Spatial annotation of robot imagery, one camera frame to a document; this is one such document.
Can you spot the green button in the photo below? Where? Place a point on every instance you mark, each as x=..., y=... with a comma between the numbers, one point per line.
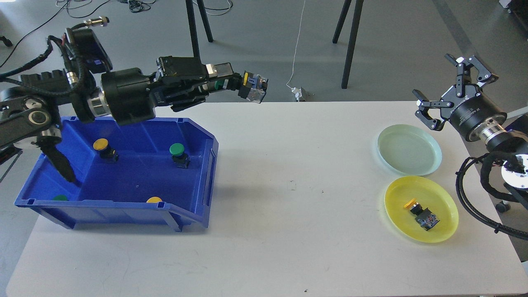
x=179, y=155
x=251, y=87

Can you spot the black right stand legs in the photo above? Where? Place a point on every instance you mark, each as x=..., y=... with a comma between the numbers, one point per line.
x=353, y=34

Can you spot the blue plastic bin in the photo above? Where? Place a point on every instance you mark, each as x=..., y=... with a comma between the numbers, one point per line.
x=116, y=193

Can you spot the black stand legs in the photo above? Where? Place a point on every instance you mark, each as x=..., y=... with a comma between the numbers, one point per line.
x=353, y=34
x=191, y=18

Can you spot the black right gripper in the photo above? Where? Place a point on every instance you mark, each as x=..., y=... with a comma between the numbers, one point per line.
x=466, y=106

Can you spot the green button left corner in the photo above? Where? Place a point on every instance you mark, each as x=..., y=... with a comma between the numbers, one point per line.
x=60, y=197

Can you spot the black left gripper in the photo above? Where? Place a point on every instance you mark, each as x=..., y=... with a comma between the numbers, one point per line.
x=125, y=94

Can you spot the yellow plate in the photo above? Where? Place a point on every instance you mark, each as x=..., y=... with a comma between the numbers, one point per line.
x=428, y=194

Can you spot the white wheeled chair base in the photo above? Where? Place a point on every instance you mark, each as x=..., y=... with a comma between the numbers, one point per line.
x=516, y=183

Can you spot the yellow button front edge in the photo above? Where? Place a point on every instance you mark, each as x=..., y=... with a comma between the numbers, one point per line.
x=154, y=200

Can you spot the light green plate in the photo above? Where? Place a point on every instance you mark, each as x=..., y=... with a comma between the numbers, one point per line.
x=408, y=150

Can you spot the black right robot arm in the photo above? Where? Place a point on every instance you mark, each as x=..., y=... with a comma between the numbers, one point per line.
x=500, y=149

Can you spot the yellow button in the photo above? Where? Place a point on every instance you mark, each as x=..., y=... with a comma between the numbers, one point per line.
x=423, y=216
x=105, y=151

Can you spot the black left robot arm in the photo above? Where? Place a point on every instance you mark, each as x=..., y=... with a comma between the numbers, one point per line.
x=75, y=69

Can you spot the black left stand legs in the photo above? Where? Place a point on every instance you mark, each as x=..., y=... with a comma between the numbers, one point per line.
x=191, y=18

